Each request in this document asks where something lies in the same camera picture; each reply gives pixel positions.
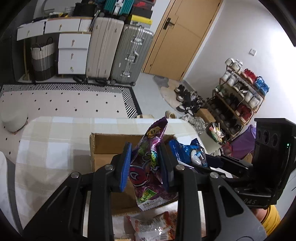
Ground silver aluminium suitcase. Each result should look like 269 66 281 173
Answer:
110 25 154 86

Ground white drawer desk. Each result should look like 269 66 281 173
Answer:
16 16 93 75

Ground woven laundry basket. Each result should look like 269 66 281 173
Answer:
31 37 55 81

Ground purple grape candy bag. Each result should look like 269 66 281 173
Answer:
129 117 177 211

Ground blue Oreo cookie packet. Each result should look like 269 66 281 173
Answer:
169 138 209 168

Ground wooden shoe rack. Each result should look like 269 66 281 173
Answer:
206 65 269 144

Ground white red noodle packet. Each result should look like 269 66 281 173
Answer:
127 211 178 241

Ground white round floor cushion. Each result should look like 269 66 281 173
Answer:
1 110 28 133

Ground wooden door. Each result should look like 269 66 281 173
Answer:
143 0 223 81

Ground white trash bin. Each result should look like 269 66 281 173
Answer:
199 123 222 154

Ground teal suitcase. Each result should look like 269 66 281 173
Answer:
103 0 134 16

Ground stacked shoe boxes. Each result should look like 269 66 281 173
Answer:
125 0 156 28

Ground SF cardboard box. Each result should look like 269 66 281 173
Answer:
89 133 142 215

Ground patterned floor rug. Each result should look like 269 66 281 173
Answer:
1 85 143 163

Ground purple gift bag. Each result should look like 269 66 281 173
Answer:
230 125 256 159

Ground small brown cardboard box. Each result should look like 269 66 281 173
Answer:
195 108 216 123

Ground beige suitcase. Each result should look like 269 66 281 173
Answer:
86 17 124 79

